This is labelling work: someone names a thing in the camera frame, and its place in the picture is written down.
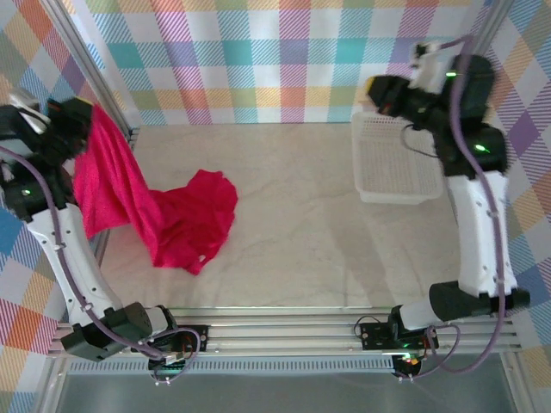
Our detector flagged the red t-shirt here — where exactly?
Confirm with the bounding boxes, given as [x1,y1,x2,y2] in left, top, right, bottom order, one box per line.
[72,102,239,277]

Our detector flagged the white plastic slotted basket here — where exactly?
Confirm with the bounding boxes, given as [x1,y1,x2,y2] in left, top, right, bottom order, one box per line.
[351,109,445,205]

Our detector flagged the left green controller board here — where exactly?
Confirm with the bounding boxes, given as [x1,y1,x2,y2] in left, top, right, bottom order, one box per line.
[148,351,194,374]

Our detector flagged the right orange controller board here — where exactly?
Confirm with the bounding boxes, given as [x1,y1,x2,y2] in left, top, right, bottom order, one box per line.
[393,352,424,376]

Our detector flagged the grey metal sheet panel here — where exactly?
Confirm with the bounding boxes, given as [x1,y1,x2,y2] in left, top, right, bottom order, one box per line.
[55,372,517,413]

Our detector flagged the right gripper thin black cable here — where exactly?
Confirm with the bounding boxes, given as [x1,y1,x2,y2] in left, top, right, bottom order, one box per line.
[399,123,438,160]

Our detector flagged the left aluminium frame post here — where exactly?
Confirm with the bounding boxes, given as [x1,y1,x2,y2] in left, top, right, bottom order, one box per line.
[45,0,142,145]

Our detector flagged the aluminium frame post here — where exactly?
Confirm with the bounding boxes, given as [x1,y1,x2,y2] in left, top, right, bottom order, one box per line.
[45,0,142,145]
[471,0,516,57]

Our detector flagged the right aluminium frame post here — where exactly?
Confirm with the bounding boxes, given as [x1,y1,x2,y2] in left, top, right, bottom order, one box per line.
[471,0,516,57]

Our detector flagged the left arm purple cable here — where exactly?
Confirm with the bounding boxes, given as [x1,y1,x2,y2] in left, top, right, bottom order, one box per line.
[0,145,208,385]

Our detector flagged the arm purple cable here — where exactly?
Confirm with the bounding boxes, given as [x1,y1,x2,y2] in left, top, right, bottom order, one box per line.
[0,145,208,385]
[424,34,510,384]

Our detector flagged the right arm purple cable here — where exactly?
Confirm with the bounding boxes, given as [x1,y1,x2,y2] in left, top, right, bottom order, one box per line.
[424,34,510,384]

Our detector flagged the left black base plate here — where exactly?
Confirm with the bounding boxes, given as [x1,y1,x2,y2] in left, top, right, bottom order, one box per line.
[141,324,210,354]

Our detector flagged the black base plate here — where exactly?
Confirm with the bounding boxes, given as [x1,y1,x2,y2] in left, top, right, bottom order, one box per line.
[359,321,439,350]
[141,324,210,354]

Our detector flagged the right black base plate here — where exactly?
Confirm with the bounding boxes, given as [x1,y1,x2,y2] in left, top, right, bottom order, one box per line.
[359,321,439,350]

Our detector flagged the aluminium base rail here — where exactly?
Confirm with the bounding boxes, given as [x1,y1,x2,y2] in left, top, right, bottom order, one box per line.
[46,305,524,358]

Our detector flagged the grey slotted cable duct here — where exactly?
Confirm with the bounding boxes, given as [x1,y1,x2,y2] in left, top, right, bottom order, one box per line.
[68,360,395,374]

